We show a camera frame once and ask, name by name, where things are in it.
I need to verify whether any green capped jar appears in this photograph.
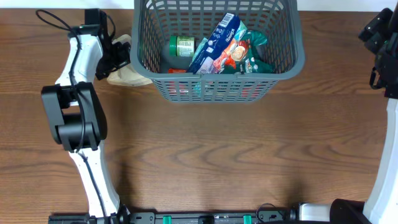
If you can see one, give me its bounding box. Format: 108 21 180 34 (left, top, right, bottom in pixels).
169 35 195 57

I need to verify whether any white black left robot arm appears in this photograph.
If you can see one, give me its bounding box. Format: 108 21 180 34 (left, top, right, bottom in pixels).
41 9 131 223

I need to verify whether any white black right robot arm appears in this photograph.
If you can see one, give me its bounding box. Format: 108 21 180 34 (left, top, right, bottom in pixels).
282 8 397 224

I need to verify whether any green Nescafe coffee bag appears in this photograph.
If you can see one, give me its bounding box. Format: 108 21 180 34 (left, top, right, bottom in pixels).
213 30 274 74

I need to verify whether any Kleenex tissue multipack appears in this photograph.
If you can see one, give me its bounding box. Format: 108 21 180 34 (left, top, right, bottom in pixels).
187 13 248 74

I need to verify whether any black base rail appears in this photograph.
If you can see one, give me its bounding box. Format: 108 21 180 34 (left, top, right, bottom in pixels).
48 203 333 224

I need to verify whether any grey plastic lattice basket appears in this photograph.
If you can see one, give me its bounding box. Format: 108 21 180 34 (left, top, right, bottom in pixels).
130 0 305 103

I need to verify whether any mint green packet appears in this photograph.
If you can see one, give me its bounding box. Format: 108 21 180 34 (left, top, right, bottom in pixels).
190 37 208 64

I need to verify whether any beige paper pouch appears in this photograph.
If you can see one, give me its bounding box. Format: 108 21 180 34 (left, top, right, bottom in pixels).
107 34 152 86

